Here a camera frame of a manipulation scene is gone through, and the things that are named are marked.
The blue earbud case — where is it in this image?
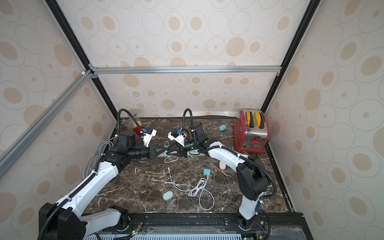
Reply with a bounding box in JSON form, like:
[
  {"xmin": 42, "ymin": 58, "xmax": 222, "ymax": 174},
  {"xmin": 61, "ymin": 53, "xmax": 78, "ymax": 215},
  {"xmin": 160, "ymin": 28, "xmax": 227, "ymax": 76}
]
[{"xmin": 219, "ymin": 125, "xmax": 227, "ymax": 132}]

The pink earbud case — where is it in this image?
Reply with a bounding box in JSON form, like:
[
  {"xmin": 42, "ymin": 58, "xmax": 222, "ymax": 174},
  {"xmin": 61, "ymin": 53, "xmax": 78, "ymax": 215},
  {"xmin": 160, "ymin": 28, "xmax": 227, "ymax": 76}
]
[{"xmin": 219, "ymin": 162, "xmax": 227, "ymax": 170}]

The green earbud case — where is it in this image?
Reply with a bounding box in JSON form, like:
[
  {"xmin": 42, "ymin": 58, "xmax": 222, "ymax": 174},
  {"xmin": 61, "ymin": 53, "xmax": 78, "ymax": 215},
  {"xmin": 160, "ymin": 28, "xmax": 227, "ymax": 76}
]
[{"xmin": 163, "ymin": 191, "xmax": 174, "ymax": 201}]

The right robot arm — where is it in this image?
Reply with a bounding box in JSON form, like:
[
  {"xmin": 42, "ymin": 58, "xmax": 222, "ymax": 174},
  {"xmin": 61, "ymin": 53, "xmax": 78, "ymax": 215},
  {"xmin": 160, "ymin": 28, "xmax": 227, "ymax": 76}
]
[{"xmin": 167, "ymin": 110, "xmax": 277, "ymax": 231}]

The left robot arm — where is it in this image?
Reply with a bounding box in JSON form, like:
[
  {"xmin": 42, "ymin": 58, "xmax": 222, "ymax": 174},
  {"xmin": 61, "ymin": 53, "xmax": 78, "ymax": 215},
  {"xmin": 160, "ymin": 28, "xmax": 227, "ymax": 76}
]
[{"xmin": 38, "ymin": 118, "xmax": 164, "ymax": 240}]

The red metal cup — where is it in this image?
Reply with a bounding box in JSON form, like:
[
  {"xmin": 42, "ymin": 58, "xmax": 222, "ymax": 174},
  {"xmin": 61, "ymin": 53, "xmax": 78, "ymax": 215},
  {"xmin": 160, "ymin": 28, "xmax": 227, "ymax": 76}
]
[{"xmin": 133, "ymin": 126, "xmax": 146, "ymax": 135}]

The clear glass jar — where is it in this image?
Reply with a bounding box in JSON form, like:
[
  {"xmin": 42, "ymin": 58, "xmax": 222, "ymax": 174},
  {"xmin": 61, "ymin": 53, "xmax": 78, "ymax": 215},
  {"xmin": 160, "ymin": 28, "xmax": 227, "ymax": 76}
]
[{"xmin": 129, "ymin": 109, "xmax": 139, "ymax": 118}]

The red silver toaster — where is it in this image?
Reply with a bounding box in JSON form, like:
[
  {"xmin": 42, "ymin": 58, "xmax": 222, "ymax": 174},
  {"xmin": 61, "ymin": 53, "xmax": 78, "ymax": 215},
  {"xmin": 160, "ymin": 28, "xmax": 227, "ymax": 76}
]
[{"xmin": 234, "ymin": 109, "xmax": 269, "ymax": 154}]

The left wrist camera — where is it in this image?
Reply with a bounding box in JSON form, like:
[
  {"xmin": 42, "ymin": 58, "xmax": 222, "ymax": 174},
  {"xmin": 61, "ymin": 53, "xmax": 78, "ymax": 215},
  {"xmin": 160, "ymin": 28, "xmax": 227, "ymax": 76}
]
[{"xmin": 142, "ymin": 128, "xmax": 157, "ymax": 147}]

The power strip white cord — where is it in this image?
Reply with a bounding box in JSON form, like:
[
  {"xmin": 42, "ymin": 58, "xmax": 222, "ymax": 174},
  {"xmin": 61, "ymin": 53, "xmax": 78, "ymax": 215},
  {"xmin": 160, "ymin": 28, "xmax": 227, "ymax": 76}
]
[{"xmin": 81, "ymin": 136, "xmax": 119, "ymax": 181}]

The horizontal aluminium rail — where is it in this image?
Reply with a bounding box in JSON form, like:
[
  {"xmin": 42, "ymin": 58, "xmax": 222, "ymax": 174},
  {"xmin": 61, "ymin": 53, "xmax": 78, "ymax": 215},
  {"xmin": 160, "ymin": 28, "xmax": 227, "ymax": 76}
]
[{"xmin": 90, "ymin": 65, "xmax": 282, "ymax": 75}]

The diagonal aluminium rail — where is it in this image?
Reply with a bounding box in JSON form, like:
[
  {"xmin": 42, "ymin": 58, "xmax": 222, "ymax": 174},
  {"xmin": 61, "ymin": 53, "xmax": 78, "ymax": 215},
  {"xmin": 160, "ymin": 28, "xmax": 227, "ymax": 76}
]
[{"xmin": 1, "ymin": 70, "xmax": 92, "ymax": 177}]

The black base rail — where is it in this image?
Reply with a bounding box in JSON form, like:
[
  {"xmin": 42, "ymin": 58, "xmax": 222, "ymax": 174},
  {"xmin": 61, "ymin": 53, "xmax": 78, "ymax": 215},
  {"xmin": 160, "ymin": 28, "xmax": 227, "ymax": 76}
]
[{"xmin": 53, "ymin": 212, "xmax": 314, "ymax": 240}]

